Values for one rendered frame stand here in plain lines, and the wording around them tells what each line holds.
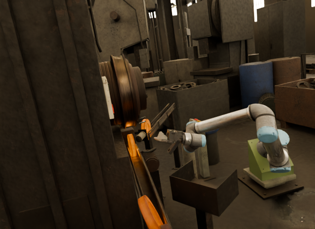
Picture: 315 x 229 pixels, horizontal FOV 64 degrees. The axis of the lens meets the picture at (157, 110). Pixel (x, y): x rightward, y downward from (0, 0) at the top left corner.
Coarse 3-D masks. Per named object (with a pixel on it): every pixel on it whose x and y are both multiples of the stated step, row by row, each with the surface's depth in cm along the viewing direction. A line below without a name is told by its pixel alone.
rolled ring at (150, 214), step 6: (138, 198) 100; (144, 198) 97; (138, 204) 96; (144, 204) 94; (150, 204) 104; (144, 210) 92; (150, 210) 94; (156, 210) 108; (144, 216) 91; (150, 216) 91; (156, 216) 105; (150, 222) 90; (156, 222) 91; (162, 222) 105; (150, 228) 90; (156, 228) 90
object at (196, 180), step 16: (192, 160) 139; (176, 176) 129; (192, 176) 139; (176, 192) 124; (192, 192) 117; (208, 192) 110; (224, 192) 113; (208, 208) 113; (224, 208) 113; (208, 224) 128
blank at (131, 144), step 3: (129, 135) 168; (132, 135) 168; (129, 138) 165; (132, 138) 165; (129, 141) 164; (132, 141) 164; (129, 144) 174; (132, 144) 164; (129, 147) 174; (132, 147) 163; (135, 147) 164; (132, 150) 164; (135, 150) 164; (132, 153) 165; (135, 153) 166; (132, 156) 168
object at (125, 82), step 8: (120, 56) 149; (120, 64) 142; (120, 72) 139; (128, 72) 138; (120, 80) 137; (128, 80) 138; (120, 88) 137; (128, 88) 138; (128, 96) 138; (128, 104) 139; (128, 112) 142; (128, 120) 147; (136, 120) 147
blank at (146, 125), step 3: (144, 120) 215; (147, 120) 218; (144, 123) 212; (147, 123) 218; (141, 126) 212; (144, 126) 211; (147, 126) 222; (150, 126) 225; (147, 129) 221; (147, 132) 216
